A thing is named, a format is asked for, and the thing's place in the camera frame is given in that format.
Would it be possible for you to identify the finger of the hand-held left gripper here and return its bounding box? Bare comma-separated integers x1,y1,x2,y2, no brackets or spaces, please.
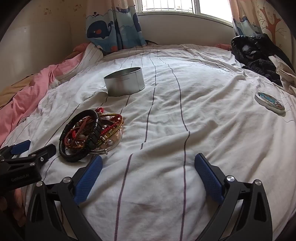
0,144,57,173
0,140,31,161

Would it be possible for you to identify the cream cloth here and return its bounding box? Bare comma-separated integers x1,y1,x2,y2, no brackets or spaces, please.
268,55,296,96

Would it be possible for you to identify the round silver metal tin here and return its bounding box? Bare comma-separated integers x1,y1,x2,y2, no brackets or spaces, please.
103,67,146,96

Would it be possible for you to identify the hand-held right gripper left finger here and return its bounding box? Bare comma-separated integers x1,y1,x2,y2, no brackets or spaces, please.
25,155,103,241

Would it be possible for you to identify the whale print curtain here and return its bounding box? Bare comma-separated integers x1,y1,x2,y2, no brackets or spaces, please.
85,0,148,53

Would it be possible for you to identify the pink quilt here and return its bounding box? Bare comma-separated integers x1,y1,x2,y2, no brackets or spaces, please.
0,55,86,145

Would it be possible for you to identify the white striped bed sheet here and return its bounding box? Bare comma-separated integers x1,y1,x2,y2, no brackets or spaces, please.
0,42,296,241

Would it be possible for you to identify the tan cloth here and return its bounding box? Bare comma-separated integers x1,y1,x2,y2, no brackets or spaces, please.
0,77,35,108

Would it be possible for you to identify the window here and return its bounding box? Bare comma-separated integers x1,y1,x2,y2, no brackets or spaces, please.
135,0,234,24

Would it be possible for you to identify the pile of cord bracelets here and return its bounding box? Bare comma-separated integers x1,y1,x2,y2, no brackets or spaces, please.
59,107,124,163

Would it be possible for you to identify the black clothes pile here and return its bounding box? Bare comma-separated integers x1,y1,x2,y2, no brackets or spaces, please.
231,34,288,68

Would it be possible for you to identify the dark knitted cloth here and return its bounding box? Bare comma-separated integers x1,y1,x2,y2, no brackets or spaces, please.
242,59,284,87

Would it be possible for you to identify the salmon cloth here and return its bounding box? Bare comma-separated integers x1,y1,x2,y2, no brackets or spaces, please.
73,43,90,53

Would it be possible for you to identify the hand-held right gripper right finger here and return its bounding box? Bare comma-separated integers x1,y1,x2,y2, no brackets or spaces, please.
194,153,273,241

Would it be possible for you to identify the round tin lid turquoise print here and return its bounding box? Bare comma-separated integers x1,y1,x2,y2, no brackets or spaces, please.
254,92,286,115

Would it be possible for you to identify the tree print curtain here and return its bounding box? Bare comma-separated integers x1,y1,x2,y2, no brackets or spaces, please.
228,0,296,47

